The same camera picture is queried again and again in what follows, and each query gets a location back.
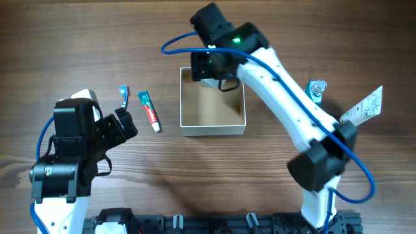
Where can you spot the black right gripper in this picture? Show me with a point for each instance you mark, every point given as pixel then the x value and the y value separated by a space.
pixel 201 67

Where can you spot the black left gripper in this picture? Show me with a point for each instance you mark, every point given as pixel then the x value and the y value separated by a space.
pixel 114 127

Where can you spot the cotton swab jar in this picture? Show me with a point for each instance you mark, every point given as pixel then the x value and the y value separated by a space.
pixel 211 83

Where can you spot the green red toothpaste tube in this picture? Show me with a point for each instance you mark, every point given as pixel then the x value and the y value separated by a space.
pixel 145 100

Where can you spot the blue toothbrush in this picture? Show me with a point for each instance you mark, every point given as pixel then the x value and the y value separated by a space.
pixel 124 92

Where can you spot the blue mouthwash bottle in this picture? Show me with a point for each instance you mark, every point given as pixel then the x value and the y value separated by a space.
pixel 315 89

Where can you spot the white cream tube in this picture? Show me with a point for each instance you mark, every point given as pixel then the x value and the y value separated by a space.
pixel 366 109

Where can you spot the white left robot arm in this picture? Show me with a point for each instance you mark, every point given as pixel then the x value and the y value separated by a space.
pixel 62 178

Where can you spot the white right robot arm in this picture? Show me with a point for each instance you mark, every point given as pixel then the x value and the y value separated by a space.
pixel 325 145

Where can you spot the white cardboard box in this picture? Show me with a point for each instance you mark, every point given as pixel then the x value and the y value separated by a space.
pixel 207 111

